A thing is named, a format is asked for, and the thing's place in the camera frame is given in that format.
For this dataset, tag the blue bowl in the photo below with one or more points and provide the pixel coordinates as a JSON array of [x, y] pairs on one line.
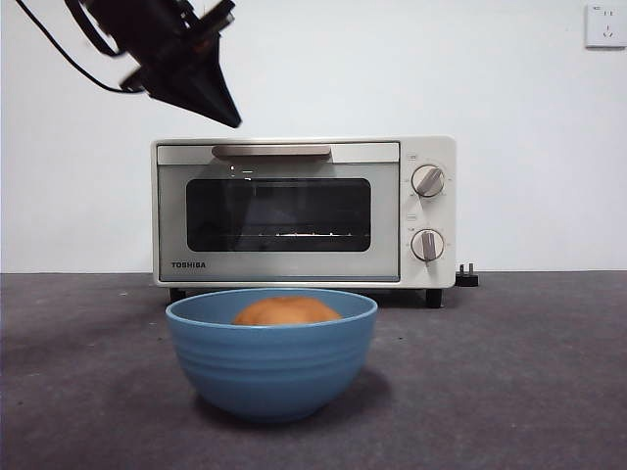
[[269, 372]]

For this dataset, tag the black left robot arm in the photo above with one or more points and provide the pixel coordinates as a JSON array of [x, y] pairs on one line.
[[157, 29]]

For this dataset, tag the beige oven knob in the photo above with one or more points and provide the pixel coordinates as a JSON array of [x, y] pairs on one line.
[[427, 181], [427, 246]]

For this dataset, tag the brown potato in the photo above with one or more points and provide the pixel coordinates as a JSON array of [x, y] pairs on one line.
[[284, 313]]

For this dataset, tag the white wall socket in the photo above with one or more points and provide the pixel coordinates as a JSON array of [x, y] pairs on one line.
[[607, 27]]

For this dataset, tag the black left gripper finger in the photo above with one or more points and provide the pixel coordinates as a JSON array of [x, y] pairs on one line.
[[191, 88], [215, 73]]

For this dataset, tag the glass oven door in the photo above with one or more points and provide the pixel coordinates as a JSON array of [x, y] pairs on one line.
[[279, 267]]

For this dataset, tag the cream toaster oven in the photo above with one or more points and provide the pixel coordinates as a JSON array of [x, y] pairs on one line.
[[428, 146]]

